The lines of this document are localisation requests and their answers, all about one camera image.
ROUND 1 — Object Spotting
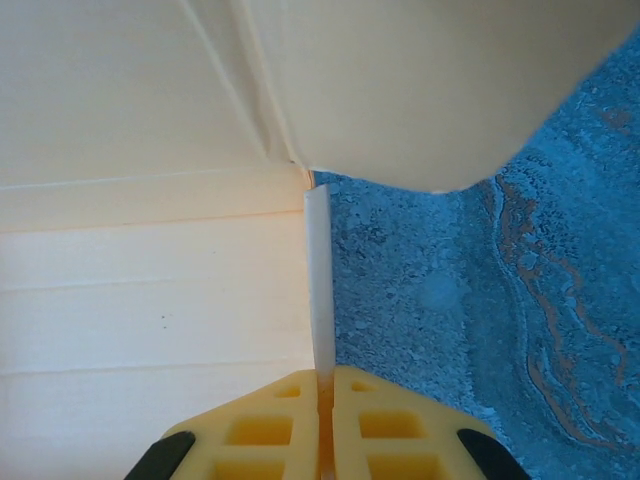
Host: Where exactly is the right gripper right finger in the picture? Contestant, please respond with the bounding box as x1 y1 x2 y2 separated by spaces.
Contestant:
333 365 530 480

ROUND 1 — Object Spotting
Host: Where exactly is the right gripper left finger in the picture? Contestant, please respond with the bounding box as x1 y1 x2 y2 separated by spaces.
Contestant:
124 369 321 480

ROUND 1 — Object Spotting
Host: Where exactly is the yellow paper box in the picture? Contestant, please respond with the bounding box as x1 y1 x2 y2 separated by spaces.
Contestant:
0 0 640 480

